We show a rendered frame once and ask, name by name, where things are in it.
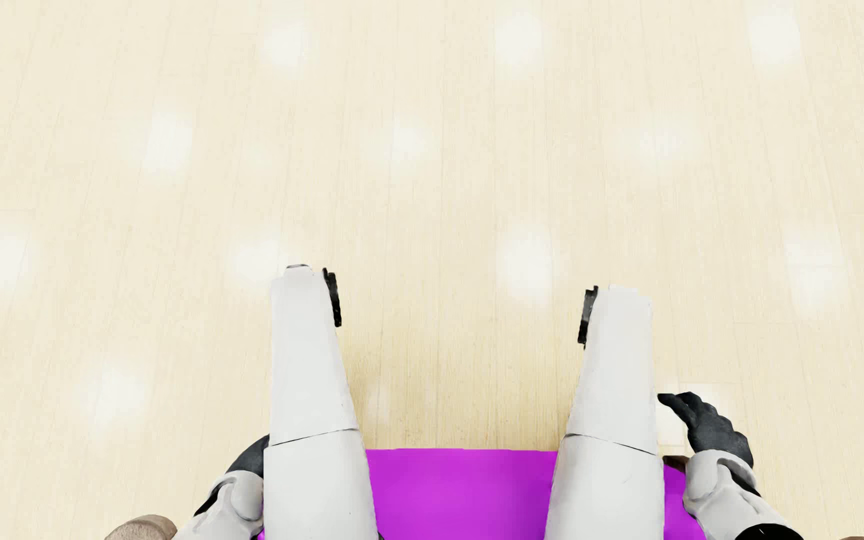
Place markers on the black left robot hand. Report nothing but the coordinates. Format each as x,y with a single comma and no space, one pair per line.
252,457

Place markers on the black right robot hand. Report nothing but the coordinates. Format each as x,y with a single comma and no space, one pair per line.
709,429

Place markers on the white left robot leg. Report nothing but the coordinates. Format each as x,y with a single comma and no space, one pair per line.
308,390

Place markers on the white robot leg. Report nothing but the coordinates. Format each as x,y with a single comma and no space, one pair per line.
612,405
308,390

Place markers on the white right robot leg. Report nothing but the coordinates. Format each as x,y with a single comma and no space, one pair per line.
612,405

